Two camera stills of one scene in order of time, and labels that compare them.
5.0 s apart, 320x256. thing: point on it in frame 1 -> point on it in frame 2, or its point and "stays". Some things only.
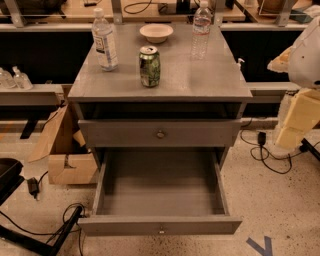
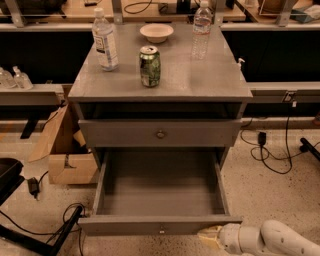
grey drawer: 159,192 stays
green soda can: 149,61 stays
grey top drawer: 158,133 stays
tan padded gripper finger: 281,63 -> 227,236
